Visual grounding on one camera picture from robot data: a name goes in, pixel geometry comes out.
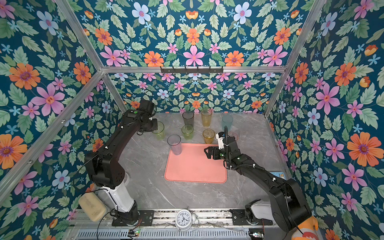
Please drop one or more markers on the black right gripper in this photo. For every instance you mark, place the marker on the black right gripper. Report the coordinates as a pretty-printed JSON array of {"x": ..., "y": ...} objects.
[{"x": 215, "y": 149}]

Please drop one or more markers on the clear blue tall glass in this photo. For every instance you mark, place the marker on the clear blue tall glass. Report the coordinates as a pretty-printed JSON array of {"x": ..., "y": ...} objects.
[{"x": 174, "y": 141}]

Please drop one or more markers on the beige sponge block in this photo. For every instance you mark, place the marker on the beige sponge block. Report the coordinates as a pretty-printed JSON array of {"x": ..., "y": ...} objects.
[{"x": 92, "y": 206}]

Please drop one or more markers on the black hook rail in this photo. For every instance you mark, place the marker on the black hook rail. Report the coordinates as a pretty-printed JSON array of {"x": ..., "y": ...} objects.
[{"x": 191, "y": 70}]

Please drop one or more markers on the teal frosted glass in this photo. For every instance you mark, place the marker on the teal frosted glass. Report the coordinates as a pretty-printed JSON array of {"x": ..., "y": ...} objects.
[{"x": 227, "y": 121}]

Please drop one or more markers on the orange plush toy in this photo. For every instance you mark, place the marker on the orange plush toy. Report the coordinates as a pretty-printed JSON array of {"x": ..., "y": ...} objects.
[{"x": 307, "y": 230}]

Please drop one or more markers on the short yellow glass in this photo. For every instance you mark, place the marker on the short yellow glass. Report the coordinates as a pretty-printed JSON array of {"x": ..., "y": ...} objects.
[{"x": 209, "y": 136}]

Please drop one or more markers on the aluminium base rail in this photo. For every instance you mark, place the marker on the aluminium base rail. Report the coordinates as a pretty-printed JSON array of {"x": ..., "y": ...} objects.
[{"x": 159, "y": 224}]

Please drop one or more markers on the tall yellow glass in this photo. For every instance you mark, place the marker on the tall yellow glass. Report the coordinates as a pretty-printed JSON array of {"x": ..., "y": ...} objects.
[{"x": 206, "y": 117}]

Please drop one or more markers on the short green glass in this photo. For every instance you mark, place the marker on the short green glass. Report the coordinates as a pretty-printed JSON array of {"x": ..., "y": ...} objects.
[{"x": 188, "y": 132}]

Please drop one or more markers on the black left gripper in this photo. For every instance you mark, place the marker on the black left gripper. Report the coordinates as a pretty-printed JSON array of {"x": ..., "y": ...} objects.
[{"x": 154, "y": 126}]

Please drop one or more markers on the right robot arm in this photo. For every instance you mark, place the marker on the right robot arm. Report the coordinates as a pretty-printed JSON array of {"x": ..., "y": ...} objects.
[{"x": 287, "y": 205}]

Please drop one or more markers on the short pink glass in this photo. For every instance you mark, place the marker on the short pink glass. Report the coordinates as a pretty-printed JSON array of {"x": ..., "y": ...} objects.
[{"x": 235, "y": 135}]

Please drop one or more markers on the tall grey smoky glass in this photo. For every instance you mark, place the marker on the tall grey smoky glass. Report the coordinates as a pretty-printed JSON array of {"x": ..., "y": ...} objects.
[{"x": 188, "y": 118}]

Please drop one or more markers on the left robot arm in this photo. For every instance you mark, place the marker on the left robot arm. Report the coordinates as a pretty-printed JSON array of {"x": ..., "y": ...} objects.
[{"x": 103, "y": 165}]

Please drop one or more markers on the white alarm clock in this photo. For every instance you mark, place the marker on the white alarm clock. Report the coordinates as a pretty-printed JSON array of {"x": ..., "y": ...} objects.
[{"x": 184, "y": 220}]

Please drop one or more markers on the pink plastic tray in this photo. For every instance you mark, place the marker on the pink plastic tray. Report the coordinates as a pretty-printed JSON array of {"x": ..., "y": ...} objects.
[{"x": 193, "y": 166}]

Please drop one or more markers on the tall green glass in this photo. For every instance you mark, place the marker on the tall green glass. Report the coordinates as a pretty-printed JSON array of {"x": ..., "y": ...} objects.
[{"x": 159, "y": 133}]

